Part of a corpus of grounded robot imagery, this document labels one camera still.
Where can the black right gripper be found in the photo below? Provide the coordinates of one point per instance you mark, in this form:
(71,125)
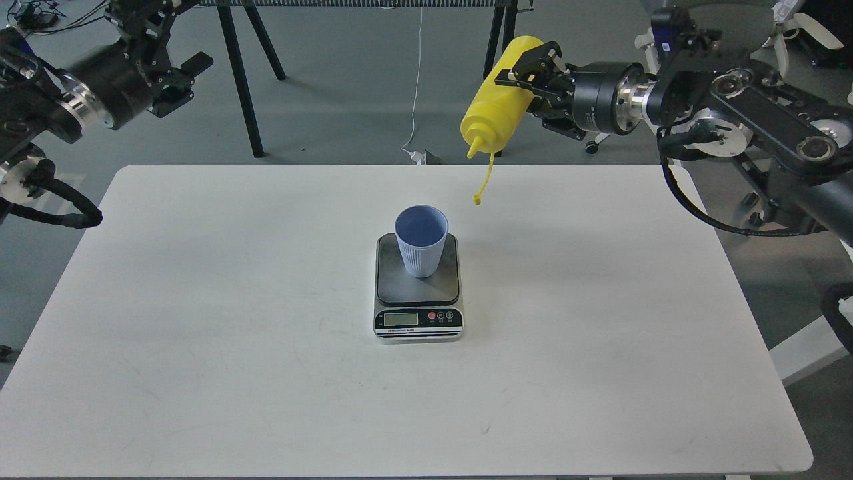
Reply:
(602,97)

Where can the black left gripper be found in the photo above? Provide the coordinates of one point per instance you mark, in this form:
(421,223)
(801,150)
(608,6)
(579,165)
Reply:
(135,74)

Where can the yellow squeeze bottle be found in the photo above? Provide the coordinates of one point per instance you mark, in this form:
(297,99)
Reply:
(496,110)

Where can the blue ribbed plastic cup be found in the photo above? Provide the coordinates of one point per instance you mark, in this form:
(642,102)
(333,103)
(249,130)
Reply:
(421,232)

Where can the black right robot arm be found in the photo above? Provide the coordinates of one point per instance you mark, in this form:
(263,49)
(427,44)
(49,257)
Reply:
(708,99)

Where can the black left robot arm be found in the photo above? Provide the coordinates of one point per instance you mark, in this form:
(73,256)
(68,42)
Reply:
(34,100)

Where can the black digital kitchen scale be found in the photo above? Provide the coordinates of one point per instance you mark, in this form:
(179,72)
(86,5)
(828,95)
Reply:
(409,308)

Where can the black trestle table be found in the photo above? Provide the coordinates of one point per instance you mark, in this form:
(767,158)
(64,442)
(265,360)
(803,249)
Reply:
(354,81)

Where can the white power adapter on floor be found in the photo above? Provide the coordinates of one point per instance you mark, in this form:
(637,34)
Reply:
(424,158)

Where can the grey office chair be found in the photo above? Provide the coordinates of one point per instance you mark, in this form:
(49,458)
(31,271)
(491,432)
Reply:
(766,26)

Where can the white side table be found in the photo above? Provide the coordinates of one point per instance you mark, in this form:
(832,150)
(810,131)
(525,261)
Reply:
(807,351)

